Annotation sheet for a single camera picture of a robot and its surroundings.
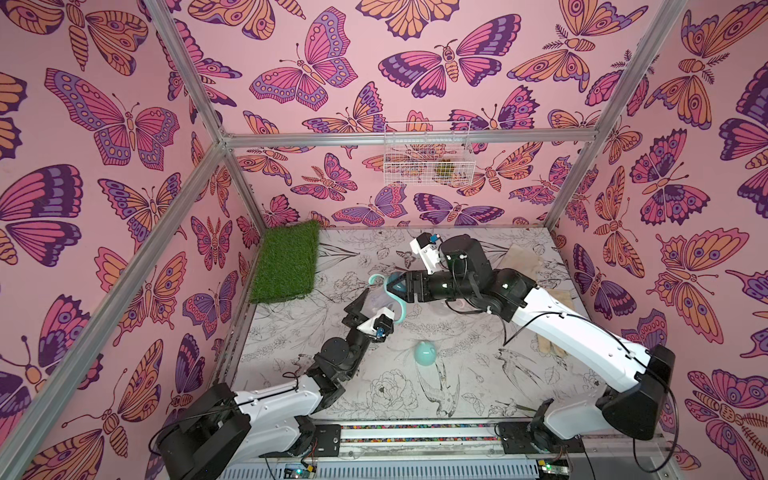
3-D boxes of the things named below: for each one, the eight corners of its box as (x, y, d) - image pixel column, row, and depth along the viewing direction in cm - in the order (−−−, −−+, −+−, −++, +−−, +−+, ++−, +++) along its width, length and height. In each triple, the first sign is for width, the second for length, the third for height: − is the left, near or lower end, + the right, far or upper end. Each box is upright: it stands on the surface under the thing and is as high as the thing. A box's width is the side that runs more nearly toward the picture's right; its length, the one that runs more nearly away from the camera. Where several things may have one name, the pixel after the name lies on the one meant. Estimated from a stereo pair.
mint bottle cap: (411, 358, 89) (412, 351, 86) (421, 344, 92) (422, 338, 88) (427, 369, 87) (429, 364, 83) (437, 355, 90) (438, 349, 86)
